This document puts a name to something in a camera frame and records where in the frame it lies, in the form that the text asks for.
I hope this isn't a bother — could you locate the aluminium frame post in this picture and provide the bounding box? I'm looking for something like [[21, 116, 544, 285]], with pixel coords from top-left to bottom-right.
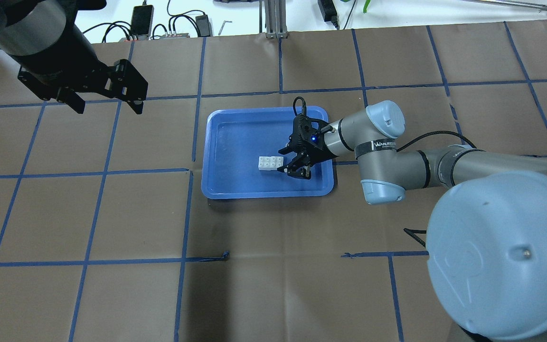
[[258, 0, 288, 39]]

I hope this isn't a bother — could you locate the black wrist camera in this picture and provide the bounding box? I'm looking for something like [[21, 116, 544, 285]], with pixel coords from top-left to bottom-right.
[[291, 96, 327, 145]]

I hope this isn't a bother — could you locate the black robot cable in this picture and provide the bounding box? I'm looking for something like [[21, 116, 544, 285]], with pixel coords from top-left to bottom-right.
[[396, 131, 478, 153]]

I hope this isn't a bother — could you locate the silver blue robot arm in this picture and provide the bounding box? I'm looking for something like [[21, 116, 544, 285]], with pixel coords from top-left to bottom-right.
[[279, 100, 547, 341]]

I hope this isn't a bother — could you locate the white building block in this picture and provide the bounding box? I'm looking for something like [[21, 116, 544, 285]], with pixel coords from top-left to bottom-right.
[[257, 156, 284, 171]]

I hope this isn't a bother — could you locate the black smartphone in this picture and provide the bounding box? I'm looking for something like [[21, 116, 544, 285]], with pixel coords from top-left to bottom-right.
[[130, 4, 154, 38]]

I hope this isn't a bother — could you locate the usb hub with cables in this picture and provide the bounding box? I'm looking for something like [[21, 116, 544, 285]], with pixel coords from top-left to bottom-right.
[[119, 32, 191, 42]]

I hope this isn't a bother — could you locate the black power adapter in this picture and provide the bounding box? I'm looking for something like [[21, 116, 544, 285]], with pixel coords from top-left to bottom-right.
[[195, 14, 212, 37]]

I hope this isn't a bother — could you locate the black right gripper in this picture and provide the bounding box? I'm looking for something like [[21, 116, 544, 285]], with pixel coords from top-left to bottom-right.
[[276, 116, 335, 180]]

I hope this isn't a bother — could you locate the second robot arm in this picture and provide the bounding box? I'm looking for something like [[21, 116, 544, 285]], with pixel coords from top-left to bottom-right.
[[0, 0, 148, 114]]

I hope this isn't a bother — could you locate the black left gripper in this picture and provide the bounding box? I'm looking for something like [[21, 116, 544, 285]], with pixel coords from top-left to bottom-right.
[[17, 60, 148, 115]]

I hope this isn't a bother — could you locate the blue plastic tray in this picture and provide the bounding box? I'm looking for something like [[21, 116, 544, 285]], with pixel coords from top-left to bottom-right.
[[200, 107, 334, 200]]

